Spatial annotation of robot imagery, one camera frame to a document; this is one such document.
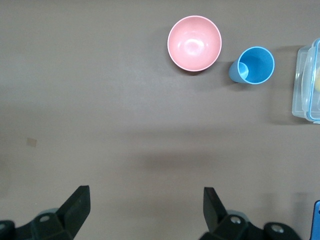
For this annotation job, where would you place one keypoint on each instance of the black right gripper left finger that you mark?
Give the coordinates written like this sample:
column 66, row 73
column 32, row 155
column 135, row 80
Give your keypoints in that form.
column 75, row 212

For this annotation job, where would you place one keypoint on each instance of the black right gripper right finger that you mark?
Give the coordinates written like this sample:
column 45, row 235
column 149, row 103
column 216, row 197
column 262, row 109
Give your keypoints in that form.
column 215, row 215

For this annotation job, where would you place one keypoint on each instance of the pink bowl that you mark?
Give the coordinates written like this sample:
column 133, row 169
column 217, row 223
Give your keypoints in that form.
column 194, row 43

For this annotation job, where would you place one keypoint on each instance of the small brown tape patch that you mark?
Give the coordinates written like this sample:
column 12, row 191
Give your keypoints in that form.
column 31, row 142

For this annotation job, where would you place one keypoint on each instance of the blue plastic cup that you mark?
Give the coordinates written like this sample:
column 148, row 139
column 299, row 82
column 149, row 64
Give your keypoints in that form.
column 255, row 65

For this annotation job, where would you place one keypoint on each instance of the clear plastic food container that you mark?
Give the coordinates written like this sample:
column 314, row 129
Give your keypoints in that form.
column 303, row 87

